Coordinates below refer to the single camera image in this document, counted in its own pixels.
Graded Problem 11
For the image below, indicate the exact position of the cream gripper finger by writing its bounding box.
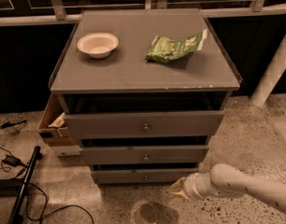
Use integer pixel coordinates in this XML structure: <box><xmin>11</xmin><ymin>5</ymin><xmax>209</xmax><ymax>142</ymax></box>
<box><xmin>168</xmin><ymin>177</ymin><xmax>190</xmax><ymax>200</ymax></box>

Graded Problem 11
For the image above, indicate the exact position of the grey bottom drawer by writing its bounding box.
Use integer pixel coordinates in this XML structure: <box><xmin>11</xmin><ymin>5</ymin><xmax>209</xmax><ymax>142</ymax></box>
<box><xmin>91</xmin><ymin>168</ymin><xmax>197</xmax><ymax>185</ymax></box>

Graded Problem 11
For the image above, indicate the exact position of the grey drawer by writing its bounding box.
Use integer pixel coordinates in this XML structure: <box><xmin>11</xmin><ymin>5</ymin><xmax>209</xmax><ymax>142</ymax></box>
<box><xmin>91</xmin><ymin>168</ymin><xmax>197</xmax><ymax>185</ymax></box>
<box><xmin>79</xmin><ymin>145</ymin><xmax>208</xmax><ymax>164</ymax></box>
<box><xmin>64</xmin><ymin>111</ymin><xmax>224</xmax><ymax>139</ymax></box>

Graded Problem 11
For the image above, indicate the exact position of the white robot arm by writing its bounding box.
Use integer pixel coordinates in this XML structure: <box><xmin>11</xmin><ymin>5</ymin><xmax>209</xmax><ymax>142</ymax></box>
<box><xmin>169</xmin><ymin>163</ymin><xmax>286</xmax><ymax>215</ymax></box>

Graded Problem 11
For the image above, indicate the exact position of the grey middle drawer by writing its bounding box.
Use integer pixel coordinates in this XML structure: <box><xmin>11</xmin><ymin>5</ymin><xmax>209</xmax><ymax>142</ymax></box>
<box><xmin>79</xmin><ymin>145</ymin><xmax>208</xmax><ymax>164</ymax></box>

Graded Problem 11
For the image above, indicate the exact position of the grey top drawer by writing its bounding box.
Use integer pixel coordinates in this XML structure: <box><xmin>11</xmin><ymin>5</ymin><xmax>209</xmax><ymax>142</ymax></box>
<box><xmin>64</xmin><ymin>111</ymin><xmax>224</xmax><ymax>139</ymax></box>

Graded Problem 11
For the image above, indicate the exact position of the grey drawer cabinet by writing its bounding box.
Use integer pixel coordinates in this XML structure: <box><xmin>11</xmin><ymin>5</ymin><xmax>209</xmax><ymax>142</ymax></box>
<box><xmin>50</xmin><ymin>9</ymin><xmax>241</xmax><ymax>171</ymax></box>

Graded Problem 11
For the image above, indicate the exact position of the open cardboard box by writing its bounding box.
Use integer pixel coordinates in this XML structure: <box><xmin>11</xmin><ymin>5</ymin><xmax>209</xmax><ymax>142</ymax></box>
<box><xmin>38</xmin><ymin>95</ymin><xmax>79</xmax><ymax>157</ymax></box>

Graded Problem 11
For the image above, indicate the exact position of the green snack bag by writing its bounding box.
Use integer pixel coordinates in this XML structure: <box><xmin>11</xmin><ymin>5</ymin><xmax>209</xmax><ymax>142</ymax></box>
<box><xmin>145</xmin><ymin>29</ymin><xmax>207</xmax><ymax>63</ymax></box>

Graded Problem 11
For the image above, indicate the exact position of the white paper bowl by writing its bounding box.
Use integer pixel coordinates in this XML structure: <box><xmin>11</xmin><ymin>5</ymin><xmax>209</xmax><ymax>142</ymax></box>
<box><xmin>77</xmin><ymin>33</ymin><xmax>119</xmax><ymax>59</ymax></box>

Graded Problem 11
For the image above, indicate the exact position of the black pole on floor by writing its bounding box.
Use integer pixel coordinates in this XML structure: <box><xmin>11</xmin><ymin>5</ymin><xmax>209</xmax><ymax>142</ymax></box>
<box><xmin>7</xmin><ymin>146</ymin><xmax>42</xmax><ymax>224</ymax></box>

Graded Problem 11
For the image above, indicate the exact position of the black power adapter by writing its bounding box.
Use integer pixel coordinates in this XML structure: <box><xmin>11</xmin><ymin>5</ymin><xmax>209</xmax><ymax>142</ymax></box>
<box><xmin>2</xmin><ymin>155</ymin><xmax>21</xmax><ymax>167</ymax></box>

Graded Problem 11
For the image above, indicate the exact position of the black floor cable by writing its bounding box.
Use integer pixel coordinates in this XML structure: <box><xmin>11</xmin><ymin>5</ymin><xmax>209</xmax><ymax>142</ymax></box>
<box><xmin>0</xmin><ymin>141</ymin><xmax>95</xmax><ymax>224</ymax></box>

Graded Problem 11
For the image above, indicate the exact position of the white diagonal post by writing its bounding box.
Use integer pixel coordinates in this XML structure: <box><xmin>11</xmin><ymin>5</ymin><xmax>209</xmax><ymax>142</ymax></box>
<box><xmin>250</xmin><ymin>34</ymin><xmax>286</xmax><ymax>106</ymax></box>

